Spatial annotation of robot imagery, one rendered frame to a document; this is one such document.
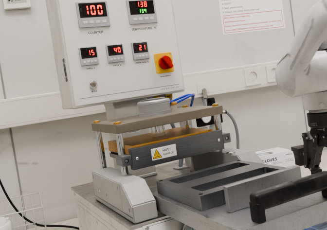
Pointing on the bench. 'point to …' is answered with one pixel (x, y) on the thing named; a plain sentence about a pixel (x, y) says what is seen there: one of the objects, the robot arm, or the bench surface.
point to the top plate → (157, 115)
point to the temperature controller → (141, 4)
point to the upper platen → (154, 137)
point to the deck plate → (85, 191)
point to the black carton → (299, 152)
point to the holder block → (210, 183)
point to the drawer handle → (285, 194)
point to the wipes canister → (5, 223)
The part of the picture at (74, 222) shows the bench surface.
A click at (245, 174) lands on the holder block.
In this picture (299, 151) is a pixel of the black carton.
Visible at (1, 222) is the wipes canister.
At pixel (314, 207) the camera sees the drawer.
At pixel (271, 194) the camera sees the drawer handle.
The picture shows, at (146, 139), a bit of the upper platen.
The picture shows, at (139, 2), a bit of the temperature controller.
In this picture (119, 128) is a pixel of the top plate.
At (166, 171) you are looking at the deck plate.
